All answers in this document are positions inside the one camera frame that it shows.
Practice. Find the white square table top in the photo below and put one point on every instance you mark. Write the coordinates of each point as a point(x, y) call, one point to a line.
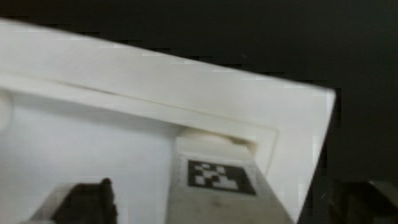
point(102, 100)

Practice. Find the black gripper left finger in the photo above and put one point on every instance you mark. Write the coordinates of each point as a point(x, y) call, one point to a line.
point(81, 204)

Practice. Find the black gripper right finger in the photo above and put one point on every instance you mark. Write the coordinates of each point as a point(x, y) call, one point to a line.
point(364, 202)

